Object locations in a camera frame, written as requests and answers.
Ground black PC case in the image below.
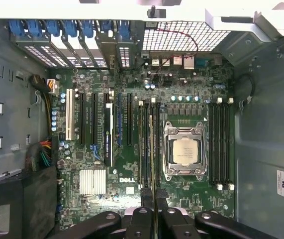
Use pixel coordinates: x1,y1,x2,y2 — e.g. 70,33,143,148
0,0,284,239

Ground black graphics card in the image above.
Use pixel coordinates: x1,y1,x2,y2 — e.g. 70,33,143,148
103,102,114,168

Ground silver CPU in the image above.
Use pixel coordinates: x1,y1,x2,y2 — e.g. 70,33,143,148
172,138,199,164

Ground blue card retention clip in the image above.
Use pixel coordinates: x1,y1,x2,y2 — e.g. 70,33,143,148
28,19,43,37
118,20,130,40
8,19,25,38
46,19,63,37
64,19,79,38
83,19,95,38
100,20,115,38

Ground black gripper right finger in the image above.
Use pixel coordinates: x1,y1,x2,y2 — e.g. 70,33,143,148
156,188,280,239

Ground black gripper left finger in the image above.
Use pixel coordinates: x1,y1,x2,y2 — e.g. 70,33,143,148
48,188,156,239

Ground black yellow power cable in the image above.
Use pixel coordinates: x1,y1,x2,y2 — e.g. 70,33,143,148
29,74,57,132

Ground green motherboard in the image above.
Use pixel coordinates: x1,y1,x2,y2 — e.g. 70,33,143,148
46,53,236,239

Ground white case sticker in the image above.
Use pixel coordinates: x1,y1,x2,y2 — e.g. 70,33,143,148
276,169,284,199

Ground white expansion slot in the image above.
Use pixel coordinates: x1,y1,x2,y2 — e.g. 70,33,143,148
66,88,73,141

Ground metal socket locking lever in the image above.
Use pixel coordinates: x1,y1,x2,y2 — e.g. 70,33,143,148
202,121,208,180
163,123,169,180

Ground thin black wire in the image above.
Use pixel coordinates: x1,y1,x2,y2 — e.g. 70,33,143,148
235,74,256,107

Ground black plastic cover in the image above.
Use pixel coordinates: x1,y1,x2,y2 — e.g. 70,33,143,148
0,165,58,239

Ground metal CPU socket cover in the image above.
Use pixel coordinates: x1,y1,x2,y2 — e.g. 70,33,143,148
163,121,208,182

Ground black RAM slot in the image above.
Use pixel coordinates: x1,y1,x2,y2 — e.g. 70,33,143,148
209,101,215,186
221,101,226,186
156,99,162,189
144,98,150,190
149,97,157,190
139,99,144,191
226,97,234,191

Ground red black wire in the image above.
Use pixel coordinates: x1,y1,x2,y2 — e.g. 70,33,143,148
154,27,199,75

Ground silver finned heatsink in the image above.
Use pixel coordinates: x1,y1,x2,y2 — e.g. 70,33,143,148
79,169,107,197

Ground white power connector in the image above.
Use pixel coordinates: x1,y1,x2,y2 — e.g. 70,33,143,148
46,79,58,94

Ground black expansion slot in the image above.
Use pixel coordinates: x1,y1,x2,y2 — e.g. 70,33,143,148
80,92,86,147
127,92,133,147
92,92,98,147

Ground coloured power wire bundle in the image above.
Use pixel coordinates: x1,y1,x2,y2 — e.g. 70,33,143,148
25,139,58,172

